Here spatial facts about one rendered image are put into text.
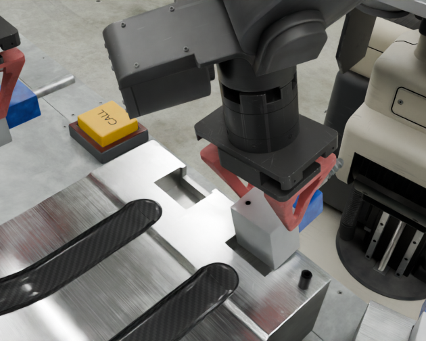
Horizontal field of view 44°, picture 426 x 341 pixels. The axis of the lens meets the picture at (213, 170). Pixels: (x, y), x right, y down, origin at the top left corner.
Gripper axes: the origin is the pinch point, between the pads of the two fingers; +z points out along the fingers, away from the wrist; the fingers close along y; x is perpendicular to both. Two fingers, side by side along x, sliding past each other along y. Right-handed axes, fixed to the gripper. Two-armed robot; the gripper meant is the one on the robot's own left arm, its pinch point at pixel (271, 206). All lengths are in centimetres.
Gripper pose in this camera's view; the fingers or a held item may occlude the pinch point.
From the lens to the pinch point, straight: 48.1
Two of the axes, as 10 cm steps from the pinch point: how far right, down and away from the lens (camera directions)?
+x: 7.2, -5.5, 4.3
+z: 1.5, 7.2, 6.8
